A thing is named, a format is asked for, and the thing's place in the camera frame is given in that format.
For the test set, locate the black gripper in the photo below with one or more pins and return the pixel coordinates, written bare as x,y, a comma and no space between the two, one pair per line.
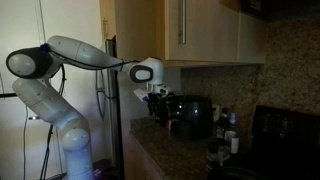
159,108

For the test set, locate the black air fryer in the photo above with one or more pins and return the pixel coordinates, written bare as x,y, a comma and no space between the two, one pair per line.
191,117

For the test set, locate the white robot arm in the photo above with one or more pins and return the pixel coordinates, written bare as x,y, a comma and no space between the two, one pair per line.
33,68

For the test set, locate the stainless steel refrigerator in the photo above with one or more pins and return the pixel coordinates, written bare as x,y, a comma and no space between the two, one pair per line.
107,95

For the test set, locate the wooden lower cabinet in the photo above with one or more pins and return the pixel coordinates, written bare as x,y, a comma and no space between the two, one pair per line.
138,164

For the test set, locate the wooden cabinet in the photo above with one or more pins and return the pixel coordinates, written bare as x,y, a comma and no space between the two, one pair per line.
184,33
138,164

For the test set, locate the dark spice jar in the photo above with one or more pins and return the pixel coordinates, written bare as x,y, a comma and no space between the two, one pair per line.
213,155

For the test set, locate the wooden upper cabinet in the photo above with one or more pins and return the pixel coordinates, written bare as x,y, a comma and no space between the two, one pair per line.
184,33

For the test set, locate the black stove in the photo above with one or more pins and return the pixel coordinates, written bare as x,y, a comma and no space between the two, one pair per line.
285,145

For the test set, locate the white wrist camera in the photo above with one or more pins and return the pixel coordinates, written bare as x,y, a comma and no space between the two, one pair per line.
143,94

